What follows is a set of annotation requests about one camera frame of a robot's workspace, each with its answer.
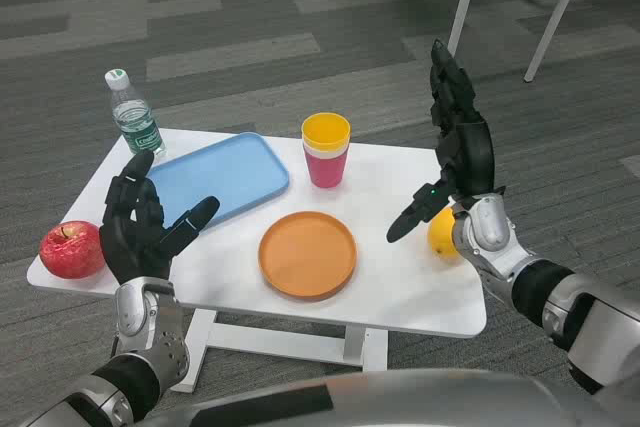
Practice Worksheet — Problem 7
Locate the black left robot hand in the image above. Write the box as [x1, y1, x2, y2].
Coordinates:
[98, 149, 221, 293]

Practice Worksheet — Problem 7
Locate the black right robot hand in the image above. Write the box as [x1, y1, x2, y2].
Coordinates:
[386, 38, 506, 243]

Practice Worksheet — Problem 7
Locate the yellow lemon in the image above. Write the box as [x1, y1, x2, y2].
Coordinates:
[427, 207, 464, 262]

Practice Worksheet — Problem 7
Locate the red apple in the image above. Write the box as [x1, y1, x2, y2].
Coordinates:
[39, 220, 107, 280]

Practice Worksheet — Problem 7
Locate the light blue plastic tray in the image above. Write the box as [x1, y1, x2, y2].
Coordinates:
[144, 132, 291, 228]

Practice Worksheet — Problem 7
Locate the clear plastic water bottle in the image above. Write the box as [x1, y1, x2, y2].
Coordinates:
[104, 68, 168, 156]

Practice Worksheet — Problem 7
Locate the pink plastic cup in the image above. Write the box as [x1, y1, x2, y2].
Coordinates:
[303, 149, 349, 190]

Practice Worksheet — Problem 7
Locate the white plastic cup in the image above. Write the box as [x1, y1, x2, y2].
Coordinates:
[302, 144, 350, 159]

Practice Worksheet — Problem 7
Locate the yellow plastic cup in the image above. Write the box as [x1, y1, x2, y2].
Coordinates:
[301, 113, 352, 152]

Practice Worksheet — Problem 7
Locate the orange round plate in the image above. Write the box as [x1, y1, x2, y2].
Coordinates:
[257, 211, 358, 303]

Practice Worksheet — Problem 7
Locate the silver robot chest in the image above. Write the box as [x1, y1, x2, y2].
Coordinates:
[144, 369, 640, 427]

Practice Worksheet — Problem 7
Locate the white metal desk frame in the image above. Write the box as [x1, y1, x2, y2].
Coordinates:
[447, 0, 596, 83]

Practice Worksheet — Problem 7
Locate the white table base frame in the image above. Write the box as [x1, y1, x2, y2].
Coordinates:
[169, 306, 389, 394]

